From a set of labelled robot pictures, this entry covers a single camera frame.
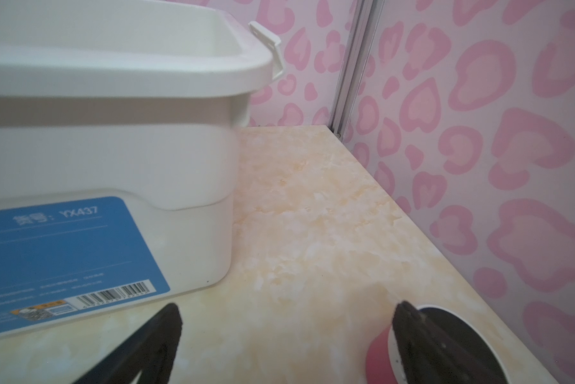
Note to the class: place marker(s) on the pink white tape roll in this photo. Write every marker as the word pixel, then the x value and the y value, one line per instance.
pixel 382 364

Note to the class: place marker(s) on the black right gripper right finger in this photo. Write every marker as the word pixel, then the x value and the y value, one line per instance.
pixel 436 346

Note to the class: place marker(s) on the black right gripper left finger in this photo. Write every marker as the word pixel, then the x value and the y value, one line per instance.
pixel 147 356

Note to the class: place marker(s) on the white plastic storage bin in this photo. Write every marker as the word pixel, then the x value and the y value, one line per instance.
pixel 119 152

